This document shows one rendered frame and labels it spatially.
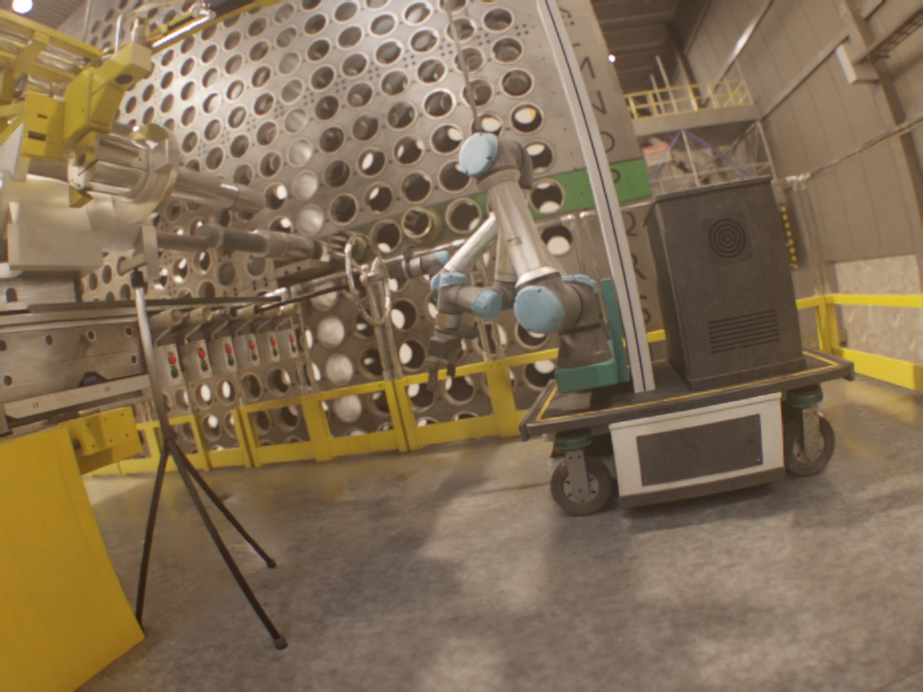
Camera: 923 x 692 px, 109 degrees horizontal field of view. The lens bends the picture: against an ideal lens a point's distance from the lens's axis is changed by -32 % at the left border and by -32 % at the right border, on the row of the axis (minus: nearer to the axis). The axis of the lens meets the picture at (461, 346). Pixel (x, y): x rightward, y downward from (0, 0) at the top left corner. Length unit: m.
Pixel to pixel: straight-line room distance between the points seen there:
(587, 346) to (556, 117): 2.37
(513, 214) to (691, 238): 0.47
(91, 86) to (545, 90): 2.73
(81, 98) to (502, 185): 1.48
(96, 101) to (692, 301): 1.94
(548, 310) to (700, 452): 0.54
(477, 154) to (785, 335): 0.93
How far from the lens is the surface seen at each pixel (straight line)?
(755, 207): 1.36
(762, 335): 1.35
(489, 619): 1.07
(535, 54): 3.63
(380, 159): 4.25
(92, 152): 1.78
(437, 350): 1.36
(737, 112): 12.73
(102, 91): 1.85
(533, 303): 1.13
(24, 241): 1.73
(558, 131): 3.37
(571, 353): 1.25
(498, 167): 1.21
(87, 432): 1.33
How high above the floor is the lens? 0.62
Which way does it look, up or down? 3 degrees down
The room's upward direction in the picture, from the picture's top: 12 degrees counter-clockwise
